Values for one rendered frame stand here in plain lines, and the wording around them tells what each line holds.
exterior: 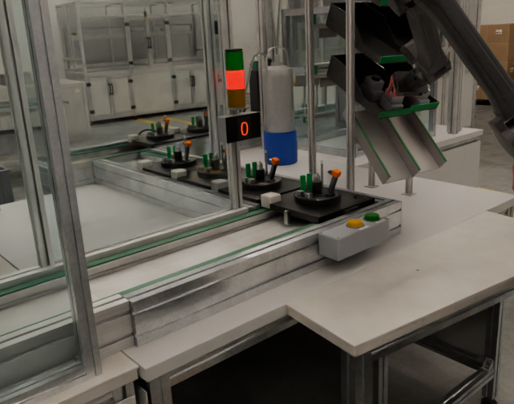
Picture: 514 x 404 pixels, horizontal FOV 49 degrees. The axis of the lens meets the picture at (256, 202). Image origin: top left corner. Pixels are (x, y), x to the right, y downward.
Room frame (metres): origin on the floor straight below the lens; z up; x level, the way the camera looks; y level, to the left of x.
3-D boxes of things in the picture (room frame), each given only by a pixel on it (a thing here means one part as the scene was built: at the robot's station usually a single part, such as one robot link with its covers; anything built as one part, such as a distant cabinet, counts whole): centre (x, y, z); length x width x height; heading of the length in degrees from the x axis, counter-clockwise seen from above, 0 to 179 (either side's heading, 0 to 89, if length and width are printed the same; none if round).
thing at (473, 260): (1.52, -0.37, 0.84); 0.90 x 0.70 x 0.03; 122
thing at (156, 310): (1.33, -0.07, 0.91); 0.89 x 0.06 x 0.11; 130
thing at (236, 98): (1.59, 0.04, 1.28); 0.05 x 0.05 x 0.05
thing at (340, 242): (1.40, -0.25, 0.93); 0.21 x 0.07 x 0.06; 130
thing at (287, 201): (1.62, -0.18, 0.96); 0.24 x 0.24 x 0.02; 40
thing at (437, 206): (1.96, 0.11, 0.84); 1.50 x 1.41 x 0.03; 130
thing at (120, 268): (1.44, 0.06, 0.91); 0.84 x 0.28 x 0.10; 130
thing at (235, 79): (1.59, 0.04, 1.33); 0.05 x 0.05 x 0.05
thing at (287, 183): (1.82, -0.02, 1.01); 0.24 x 0.24 x 0.13; 40
